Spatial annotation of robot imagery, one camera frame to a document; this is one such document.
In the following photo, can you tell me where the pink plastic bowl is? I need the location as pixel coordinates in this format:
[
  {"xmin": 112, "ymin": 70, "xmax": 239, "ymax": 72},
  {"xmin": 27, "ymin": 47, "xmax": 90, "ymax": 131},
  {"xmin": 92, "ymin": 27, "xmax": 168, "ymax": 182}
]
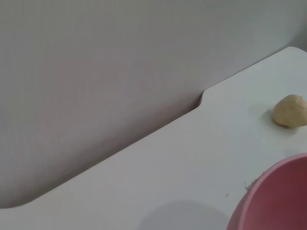
[{"xmin": 226, "ymin": 153, "xmax": 307, "ymax": 230}]

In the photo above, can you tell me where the beige bun toy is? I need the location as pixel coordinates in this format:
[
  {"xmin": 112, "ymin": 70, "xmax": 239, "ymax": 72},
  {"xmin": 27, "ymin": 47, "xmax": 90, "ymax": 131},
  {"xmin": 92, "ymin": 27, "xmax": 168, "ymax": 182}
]
[{"xmin": 272, "ymin": 94, "xmax": 307, "ymax": 128}]

